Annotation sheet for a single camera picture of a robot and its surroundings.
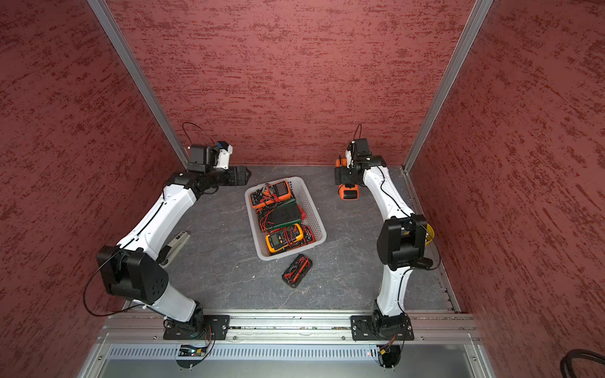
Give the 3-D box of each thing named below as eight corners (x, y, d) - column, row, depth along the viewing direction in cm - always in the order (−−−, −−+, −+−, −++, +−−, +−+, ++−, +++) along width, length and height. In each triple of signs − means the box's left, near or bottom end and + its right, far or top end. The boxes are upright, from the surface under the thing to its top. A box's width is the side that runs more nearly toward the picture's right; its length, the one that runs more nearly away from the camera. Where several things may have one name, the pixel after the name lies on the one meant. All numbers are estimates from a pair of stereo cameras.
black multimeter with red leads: (280, 279, 86) (279, 275, 83) (300, 255, 92) (300, 251, 89) (293, 290, 83) (293, 287, 80) (313, 265, 89) (313, 261, 86)
